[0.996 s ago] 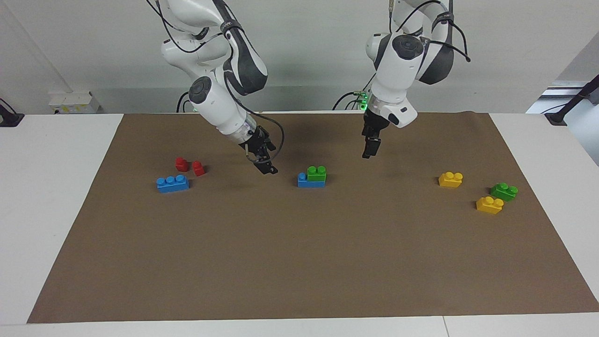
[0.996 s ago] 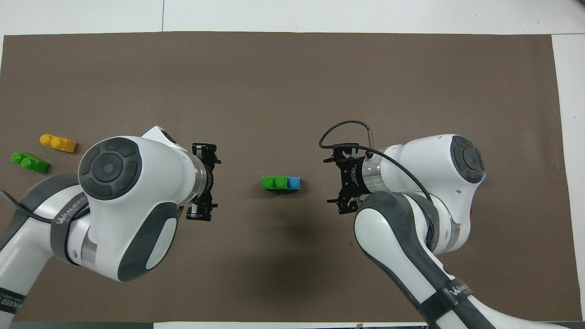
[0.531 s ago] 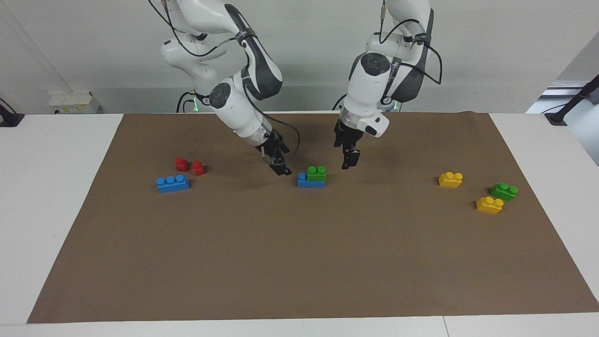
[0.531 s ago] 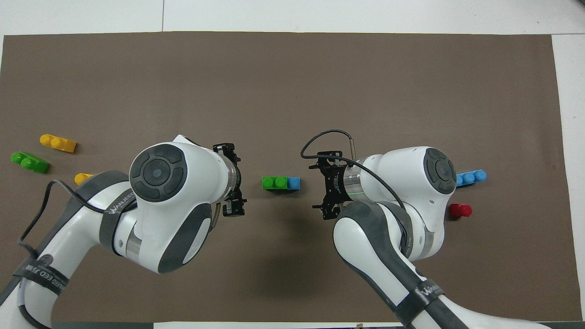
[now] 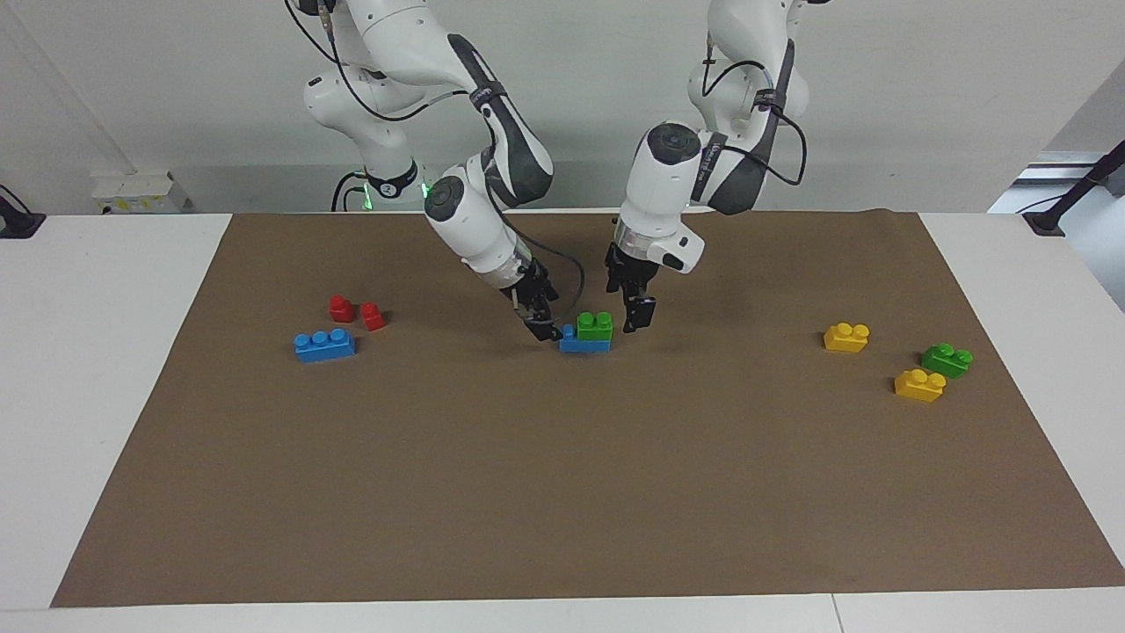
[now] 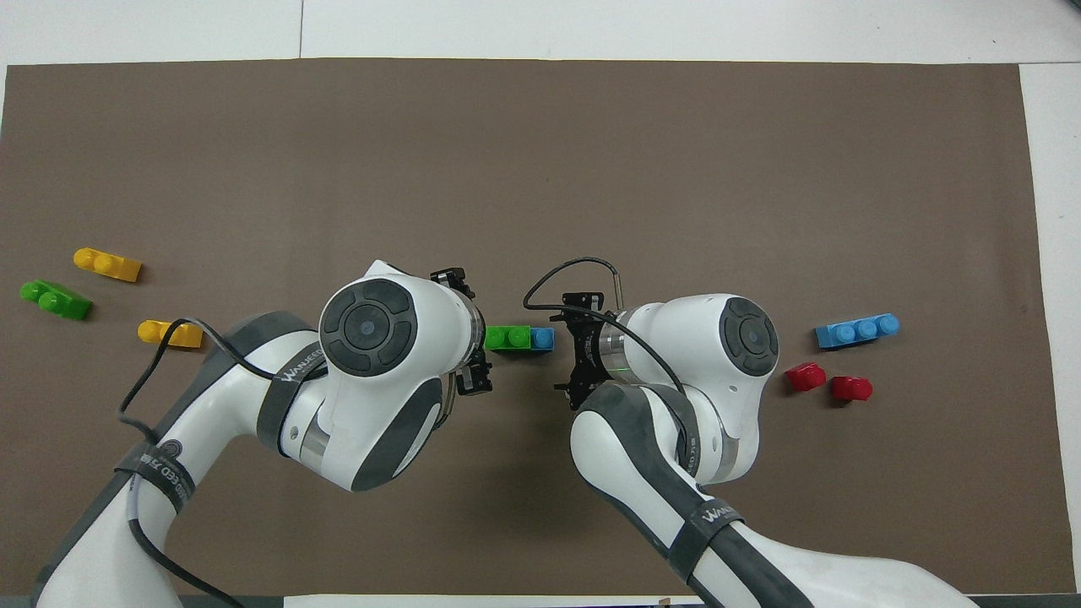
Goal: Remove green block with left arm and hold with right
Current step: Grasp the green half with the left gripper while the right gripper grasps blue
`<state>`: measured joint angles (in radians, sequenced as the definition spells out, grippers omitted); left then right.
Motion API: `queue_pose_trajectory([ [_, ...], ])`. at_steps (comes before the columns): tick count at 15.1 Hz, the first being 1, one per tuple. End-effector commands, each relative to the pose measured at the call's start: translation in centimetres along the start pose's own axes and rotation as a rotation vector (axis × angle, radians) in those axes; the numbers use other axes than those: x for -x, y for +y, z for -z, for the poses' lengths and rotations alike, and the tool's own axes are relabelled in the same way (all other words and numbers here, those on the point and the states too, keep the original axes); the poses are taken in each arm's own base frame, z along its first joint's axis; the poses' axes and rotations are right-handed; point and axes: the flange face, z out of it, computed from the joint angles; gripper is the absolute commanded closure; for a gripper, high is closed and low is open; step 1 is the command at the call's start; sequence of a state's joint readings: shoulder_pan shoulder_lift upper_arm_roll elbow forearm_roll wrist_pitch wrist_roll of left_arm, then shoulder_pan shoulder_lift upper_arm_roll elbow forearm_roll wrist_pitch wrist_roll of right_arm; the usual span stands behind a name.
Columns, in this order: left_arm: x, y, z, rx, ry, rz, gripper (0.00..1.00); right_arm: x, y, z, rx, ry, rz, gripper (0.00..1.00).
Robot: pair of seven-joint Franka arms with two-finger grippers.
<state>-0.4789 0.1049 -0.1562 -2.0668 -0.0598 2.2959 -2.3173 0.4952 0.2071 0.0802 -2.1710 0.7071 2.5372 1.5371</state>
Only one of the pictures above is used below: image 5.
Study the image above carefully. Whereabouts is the blue three-stud block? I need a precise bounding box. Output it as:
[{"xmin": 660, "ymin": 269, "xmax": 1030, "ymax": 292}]
[
  {"xmin": 294, "ymin": 328, "xmax": 358, "ymax": 364},
  {"xmin": 559, "ymin": 324, "xmax": 613, "ymax": 353}
]

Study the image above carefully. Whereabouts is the yellow two-stud block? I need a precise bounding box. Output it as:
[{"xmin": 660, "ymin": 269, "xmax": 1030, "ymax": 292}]
[
  {"xmin": 824, "ymin": 323, "xmax": 871, "ymax": 354},
  {"xmin": 894, "ymin": 368, "xmax": 947, "ymax": 404}
]

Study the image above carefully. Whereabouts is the brown paper mat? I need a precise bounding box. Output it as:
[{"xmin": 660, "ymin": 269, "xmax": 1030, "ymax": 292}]
[{"xmin": 50, "ymin": 209, "xmax": 1125, "ymax": 609}]

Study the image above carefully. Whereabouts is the white plastic box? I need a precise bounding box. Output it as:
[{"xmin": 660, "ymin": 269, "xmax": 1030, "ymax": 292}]
[{"xmin": 91, "ymin": 171, "xmax": 191, "ymax": 215}]

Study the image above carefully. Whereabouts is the black clamp with pole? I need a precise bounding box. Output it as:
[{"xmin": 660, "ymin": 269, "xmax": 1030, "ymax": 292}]
[{"xmin": 1022, "ymin": 141, "xmax": 1125, "ymax": 236}]

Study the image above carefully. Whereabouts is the black table clamp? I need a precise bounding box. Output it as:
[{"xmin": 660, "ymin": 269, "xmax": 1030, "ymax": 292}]
[{"xmin": 0, "ymin": 185, "xmax": 47, "ymax": 240}]

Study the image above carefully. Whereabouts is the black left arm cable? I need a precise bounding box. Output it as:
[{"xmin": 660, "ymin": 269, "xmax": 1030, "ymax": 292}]
[{"xmin": 701, "ymin": 33, "xmax": 809, "ymax": 187}]

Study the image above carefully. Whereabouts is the black right base cable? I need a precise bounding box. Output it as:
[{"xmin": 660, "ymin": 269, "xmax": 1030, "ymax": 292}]
[{"xmin": 330, "ymin": 170, "xmax": 372, "ymax": 213}]

